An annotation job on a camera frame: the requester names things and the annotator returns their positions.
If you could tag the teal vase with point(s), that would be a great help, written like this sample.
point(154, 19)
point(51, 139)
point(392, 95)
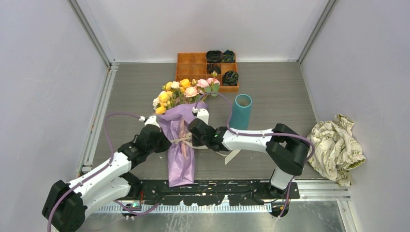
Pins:
point(241, 111)

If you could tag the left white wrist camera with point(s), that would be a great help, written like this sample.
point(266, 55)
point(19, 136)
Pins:
point(151, 120)

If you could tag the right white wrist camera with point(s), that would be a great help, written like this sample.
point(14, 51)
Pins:
point(201, 114)

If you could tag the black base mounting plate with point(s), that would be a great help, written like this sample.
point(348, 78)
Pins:
point(209, 192)

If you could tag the dark rolled cloth middle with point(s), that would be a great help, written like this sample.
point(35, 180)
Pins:
point(213, 67)

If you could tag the dark rolled cloth front-right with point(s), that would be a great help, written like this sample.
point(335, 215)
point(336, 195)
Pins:
point(230, 78)

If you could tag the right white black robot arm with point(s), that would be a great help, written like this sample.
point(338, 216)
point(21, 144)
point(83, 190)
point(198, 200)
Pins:
point(287, 149)

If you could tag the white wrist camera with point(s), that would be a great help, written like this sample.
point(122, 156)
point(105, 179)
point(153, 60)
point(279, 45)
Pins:
point(151, 120)
point(201, 114)

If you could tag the dark rolled cloth back-left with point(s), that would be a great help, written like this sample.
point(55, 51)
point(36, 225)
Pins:
point(214, 56)

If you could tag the dark rolled cloth back-right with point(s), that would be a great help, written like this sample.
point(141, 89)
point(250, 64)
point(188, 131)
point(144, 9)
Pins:
point(228, 56)

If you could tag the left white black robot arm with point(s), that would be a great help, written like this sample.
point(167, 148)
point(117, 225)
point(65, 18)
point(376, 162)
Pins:
point(69, 204)

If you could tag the yellow pink flower bunch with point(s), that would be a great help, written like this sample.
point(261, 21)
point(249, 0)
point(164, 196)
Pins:
point(185, 91)

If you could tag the orange compartment tray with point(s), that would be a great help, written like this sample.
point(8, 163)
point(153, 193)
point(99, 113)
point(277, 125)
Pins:
point(193, 66)

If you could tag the purple wrapping paper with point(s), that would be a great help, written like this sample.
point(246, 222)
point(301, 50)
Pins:
point(181, 157)

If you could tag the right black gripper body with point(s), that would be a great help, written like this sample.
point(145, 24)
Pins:
point(199, 141)

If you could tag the aluminium front rail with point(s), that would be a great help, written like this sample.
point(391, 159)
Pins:
point(309, 190)

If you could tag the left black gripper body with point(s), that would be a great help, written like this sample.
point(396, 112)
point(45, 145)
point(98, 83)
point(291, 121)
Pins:
point(159, 145)

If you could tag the cream ribbon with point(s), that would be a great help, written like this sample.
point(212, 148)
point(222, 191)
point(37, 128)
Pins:
point(187, 140)

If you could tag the crumpled cream patterned cloth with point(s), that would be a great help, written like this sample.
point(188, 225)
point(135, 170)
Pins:
point(336, 150)

